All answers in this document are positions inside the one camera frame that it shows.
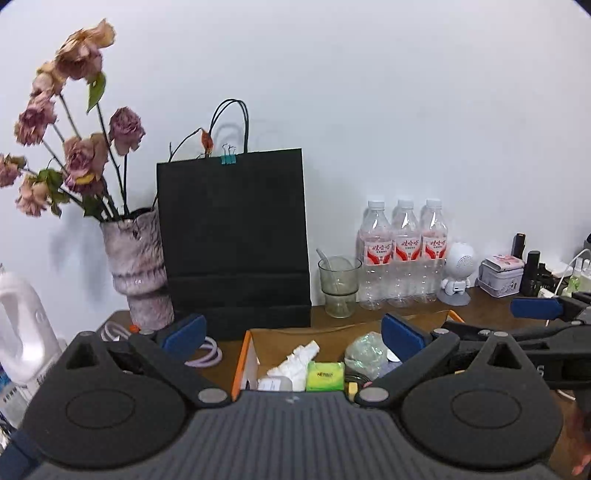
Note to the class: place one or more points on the white plastic jug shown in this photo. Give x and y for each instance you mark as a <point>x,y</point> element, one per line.
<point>23,332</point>

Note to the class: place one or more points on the white spoon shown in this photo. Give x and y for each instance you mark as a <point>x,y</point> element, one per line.
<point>324,258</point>

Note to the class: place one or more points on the green tissue pack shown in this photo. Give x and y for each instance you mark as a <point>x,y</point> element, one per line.
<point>325,376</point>

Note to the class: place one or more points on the person's right hand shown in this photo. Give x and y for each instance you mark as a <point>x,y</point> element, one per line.
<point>581,438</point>

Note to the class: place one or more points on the green spray bottle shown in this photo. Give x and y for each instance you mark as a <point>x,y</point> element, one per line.
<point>575,279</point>

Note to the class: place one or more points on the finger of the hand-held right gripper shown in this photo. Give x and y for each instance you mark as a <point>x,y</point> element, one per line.
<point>545,335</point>
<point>535,308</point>

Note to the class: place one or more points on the dried pink flowers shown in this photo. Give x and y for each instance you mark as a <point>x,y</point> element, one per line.
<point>83,157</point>

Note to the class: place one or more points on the printed tin box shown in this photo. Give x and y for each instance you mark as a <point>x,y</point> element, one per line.
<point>501,274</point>

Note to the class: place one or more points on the black paper bag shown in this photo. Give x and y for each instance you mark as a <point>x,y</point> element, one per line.
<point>231,230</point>

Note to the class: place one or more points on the white robot speaker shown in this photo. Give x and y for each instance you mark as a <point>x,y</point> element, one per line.
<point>457,267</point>

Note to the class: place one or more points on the teal binder clip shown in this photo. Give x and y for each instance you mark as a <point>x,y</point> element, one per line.
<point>228,157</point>

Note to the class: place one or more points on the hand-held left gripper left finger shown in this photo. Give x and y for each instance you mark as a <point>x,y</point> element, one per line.
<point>184,337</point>

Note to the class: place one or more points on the clear glass cup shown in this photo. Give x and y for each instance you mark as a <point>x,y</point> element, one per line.
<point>339,290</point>

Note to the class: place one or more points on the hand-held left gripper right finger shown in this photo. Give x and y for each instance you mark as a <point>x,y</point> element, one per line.
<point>404,337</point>

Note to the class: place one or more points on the clear water bottle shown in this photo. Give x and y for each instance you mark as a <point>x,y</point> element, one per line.
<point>374,258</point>
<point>434,254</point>
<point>405,258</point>

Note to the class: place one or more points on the iridescent plastic bag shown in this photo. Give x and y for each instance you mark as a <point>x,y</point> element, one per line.
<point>367,353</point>

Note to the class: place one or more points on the translucent cotton swab container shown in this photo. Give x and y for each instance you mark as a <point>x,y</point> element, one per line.
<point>274,384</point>

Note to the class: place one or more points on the white tissue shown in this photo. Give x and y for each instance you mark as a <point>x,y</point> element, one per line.
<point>293,364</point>

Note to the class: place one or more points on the orange cardboard box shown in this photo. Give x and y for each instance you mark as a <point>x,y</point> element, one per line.
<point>286,339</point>

